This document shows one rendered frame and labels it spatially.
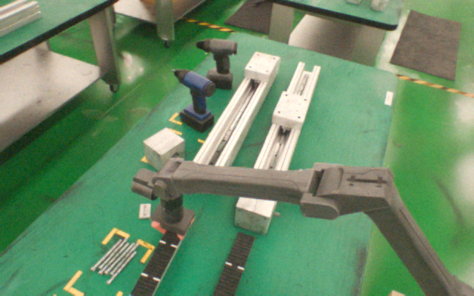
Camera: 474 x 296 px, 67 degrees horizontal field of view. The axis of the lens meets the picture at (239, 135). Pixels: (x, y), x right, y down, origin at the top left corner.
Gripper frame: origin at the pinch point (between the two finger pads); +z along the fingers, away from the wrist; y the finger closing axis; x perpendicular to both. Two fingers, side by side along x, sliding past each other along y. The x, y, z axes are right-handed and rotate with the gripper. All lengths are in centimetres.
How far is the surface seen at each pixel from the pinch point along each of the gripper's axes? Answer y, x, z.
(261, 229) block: -22.4, -11.0, 0.3
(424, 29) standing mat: -117, -388, 79
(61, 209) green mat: 36.2, 3.0, 3.6
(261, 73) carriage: -2, -77, -9
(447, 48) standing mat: -139, -349, 79
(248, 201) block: -16.9, -13.8, -6.5
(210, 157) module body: 1.5, -30.3, -1.2
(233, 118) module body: 1, -54, -1
